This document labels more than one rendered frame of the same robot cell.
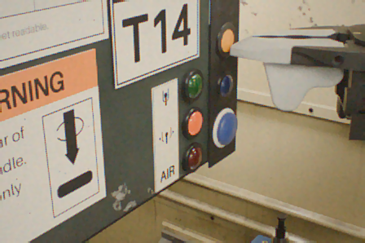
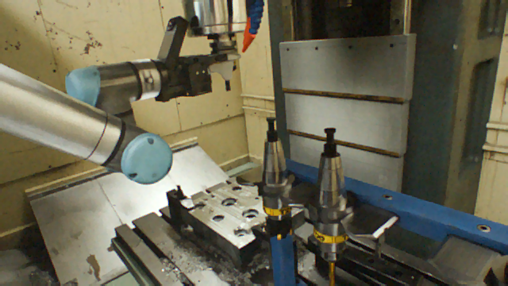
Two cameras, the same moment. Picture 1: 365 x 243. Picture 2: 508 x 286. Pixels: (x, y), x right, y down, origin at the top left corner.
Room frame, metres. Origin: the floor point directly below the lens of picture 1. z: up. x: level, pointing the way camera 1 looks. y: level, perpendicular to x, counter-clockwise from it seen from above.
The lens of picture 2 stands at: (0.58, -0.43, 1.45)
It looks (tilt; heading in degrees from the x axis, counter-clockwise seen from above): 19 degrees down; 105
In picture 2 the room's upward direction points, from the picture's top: 6 degrees counter-clockwise
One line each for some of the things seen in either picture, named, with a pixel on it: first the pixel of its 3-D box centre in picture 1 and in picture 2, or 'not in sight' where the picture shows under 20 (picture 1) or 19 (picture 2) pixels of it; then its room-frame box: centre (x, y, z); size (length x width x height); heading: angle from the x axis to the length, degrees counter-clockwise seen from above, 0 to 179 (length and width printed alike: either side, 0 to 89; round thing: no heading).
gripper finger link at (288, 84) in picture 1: (285, 76); not in sight; (0.43, -0.09, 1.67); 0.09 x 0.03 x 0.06; 83
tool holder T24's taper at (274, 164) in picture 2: not in sight; (274, 159); (0.49, 0.03, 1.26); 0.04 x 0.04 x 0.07
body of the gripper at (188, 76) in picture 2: not in sight; (179, 75); (0.27, 0.19, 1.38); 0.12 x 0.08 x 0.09; 58
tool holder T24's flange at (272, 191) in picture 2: not in sight; (275, 185); (0.49, 0.03, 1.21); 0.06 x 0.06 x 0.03
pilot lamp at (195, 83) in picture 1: (194, 86); not in sight; (0.41, -0.01, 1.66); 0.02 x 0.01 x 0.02; 143
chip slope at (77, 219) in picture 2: not in sight; (156, 207); (-0.19, 0.70, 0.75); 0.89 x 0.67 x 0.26; 53
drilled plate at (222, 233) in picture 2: not in sight; (240, 214); (0.32, 0.33, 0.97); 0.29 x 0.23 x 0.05; 143
